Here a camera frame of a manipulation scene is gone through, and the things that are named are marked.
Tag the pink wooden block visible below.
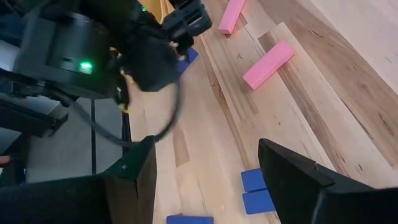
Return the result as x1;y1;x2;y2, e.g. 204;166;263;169
216;0;247;35
242;40;295;91

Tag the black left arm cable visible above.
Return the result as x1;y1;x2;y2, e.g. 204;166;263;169
62;77;185;147

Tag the blue wooden block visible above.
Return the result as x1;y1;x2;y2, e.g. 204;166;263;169
175;46;200;77
241;189;277;216
240;167;269;193
165;214;215;224

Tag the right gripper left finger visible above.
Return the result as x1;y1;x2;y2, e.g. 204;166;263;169
0;135;158;224

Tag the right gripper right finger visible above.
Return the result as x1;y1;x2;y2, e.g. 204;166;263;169
257;138;398;224

